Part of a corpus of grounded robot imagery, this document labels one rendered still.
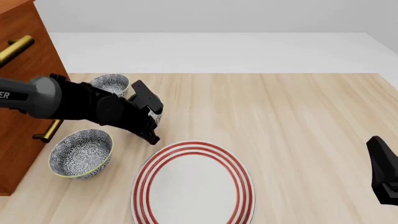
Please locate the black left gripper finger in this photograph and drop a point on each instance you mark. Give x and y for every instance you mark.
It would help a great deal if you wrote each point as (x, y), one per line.
(151, 138)

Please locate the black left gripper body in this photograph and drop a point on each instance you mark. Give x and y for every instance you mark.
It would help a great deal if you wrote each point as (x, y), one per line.
(141, 121)

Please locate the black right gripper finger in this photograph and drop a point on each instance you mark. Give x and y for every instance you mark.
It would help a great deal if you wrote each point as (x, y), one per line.
(384, 161)

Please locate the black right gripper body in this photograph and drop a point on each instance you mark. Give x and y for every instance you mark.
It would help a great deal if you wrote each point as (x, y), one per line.
(388, 194)

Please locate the grey and black left robot arm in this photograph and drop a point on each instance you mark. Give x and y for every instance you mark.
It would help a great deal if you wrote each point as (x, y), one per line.
(43, 98)

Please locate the patterned bowl with yellow rim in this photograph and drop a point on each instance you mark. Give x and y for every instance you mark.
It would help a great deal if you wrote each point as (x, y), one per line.
(109, 81)
(81, 156)

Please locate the white plate with red rings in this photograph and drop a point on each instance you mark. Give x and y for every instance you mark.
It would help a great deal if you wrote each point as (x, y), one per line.
(192, 184)

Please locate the red-brown wooden cabinet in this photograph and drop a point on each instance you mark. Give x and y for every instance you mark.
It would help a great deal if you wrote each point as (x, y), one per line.
(28, 58)

